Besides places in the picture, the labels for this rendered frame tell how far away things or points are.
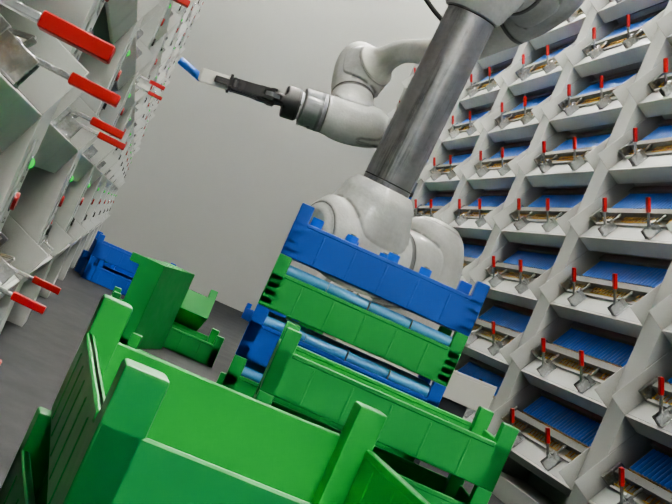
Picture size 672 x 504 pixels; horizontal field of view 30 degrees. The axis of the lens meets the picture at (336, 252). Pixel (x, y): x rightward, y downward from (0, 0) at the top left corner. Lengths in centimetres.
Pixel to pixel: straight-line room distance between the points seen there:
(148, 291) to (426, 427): 141
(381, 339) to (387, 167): 67
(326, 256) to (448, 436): 43
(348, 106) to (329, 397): 146
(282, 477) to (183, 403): 8
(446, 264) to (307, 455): 173
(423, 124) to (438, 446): 106
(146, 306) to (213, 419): 199
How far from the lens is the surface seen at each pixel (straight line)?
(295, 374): 147
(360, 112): 286
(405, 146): 243
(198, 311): 328
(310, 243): 182
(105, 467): 52
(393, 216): 241
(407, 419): 149
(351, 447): 83
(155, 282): 280
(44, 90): 103
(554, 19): 260
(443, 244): 254
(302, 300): 182
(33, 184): 173
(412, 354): 183
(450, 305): 183
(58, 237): 243
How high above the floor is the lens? 30
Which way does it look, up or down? 2 degrees up
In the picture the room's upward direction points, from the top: 24 degrees clockwise
